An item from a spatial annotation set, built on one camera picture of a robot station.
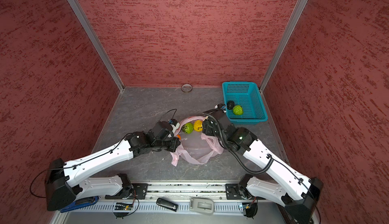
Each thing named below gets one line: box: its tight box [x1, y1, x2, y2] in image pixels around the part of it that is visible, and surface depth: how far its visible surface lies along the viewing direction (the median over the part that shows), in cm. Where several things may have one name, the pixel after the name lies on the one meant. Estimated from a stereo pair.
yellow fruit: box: [193, 119, 203, 132], surface depth 95 cm
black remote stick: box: [156, 197, 179, 212], surface depth 70 cm
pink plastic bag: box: [170, 116, 224, 167], surface depth 79 cm
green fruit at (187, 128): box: [181, 122, 194, 135], surface depth 93 cm
